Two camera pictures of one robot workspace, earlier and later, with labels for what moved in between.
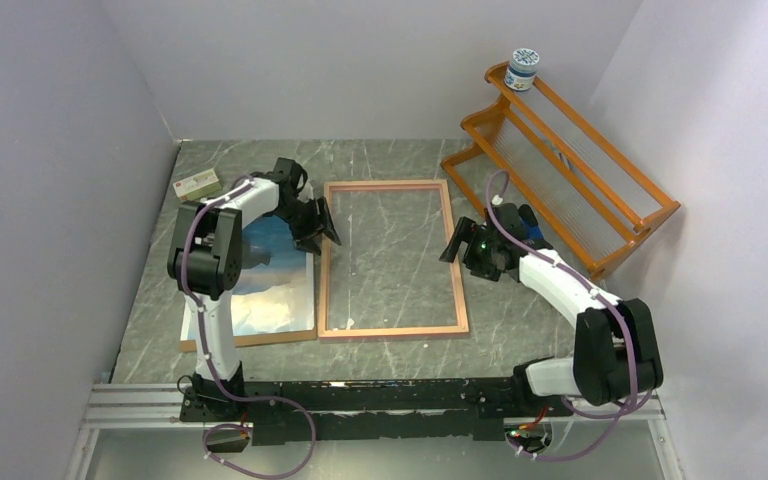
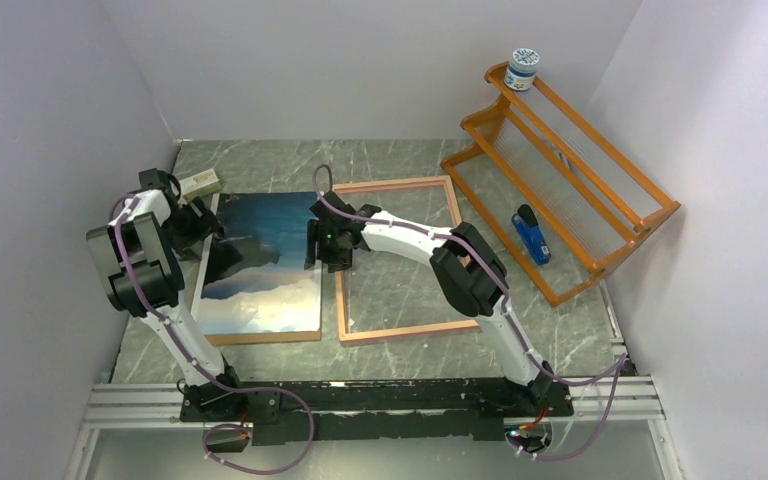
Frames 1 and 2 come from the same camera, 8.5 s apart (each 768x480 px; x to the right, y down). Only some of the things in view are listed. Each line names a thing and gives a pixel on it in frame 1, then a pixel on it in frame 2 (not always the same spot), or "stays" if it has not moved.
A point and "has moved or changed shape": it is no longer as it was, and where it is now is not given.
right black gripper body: x=479 y=255 -> x=331 y=250
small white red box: x=197 y=186 stays
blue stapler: x=530 y=222 stays
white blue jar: x=521 y=70 stays
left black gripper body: x=303 y=218 -> x=187 y=228
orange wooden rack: x=589 y=200 stays
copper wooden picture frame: x=324 y=266 has moved or changed shape
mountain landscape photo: x=275 y=292 stays
